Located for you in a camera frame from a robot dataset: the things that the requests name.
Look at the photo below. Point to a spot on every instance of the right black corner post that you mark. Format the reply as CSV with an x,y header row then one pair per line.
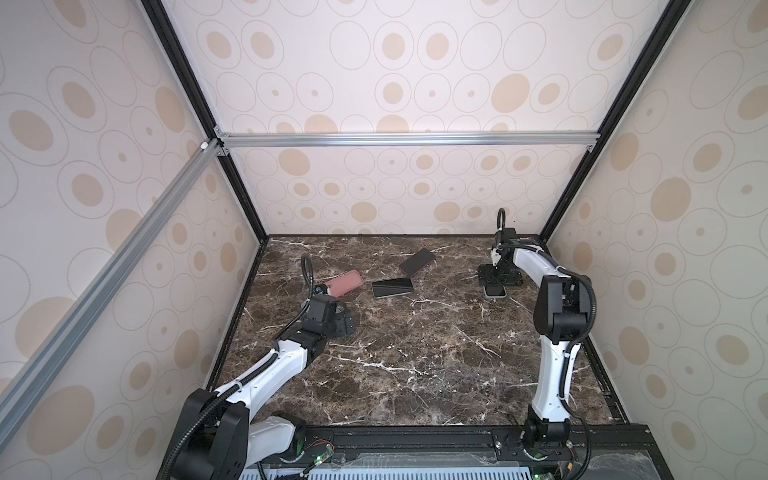
x,y
648,56

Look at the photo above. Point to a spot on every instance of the black corner frame post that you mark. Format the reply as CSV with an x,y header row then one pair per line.
x,y
160,22

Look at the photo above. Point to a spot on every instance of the silver phone dark screen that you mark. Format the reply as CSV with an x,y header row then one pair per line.
x,y
392,288

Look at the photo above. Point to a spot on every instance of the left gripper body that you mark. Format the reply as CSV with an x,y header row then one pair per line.
x,y
337,326

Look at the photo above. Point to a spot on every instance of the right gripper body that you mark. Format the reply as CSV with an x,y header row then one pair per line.
x,y
501,274

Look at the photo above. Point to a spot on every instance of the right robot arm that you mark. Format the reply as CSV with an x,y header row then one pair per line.
x,y
564,315

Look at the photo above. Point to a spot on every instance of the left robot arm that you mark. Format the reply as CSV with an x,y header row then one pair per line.
x,y
214,437

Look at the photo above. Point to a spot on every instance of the pink phone case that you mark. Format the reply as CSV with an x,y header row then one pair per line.
x,y
344,283

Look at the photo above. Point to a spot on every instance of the diagonal aluminium rail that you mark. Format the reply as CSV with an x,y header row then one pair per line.
x,y
44,366

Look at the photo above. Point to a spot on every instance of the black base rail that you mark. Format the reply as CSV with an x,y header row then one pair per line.
x,y
468,452

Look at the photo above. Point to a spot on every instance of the horizontal aluminium rail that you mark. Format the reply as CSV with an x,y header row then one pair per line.
x,y
423,139

